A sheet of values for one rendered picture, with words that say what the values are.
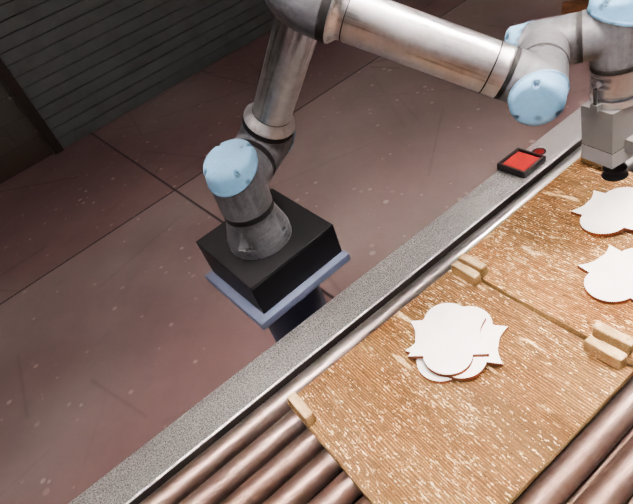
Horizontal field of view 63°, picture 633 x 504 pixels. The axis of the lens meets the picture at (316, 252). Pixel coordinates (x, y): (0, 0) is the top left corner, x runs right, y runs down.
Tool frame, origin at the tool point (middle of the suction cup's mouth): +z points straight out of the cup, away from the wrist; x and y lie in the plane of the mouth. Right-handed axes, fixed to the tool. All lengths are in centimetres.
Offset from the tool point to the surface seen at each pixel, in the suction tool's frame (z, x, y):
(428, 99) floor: 93, 234, 100
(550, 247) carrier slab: 8.9, 1.1, -14.2
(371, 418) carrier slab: 8, -9, -60
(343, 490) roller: 10, -16, -69
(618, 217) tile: 8.0, -2.1, -1.3
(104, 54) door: 20, 472, -74
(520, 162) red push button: 8.6, 26.6, 1.6
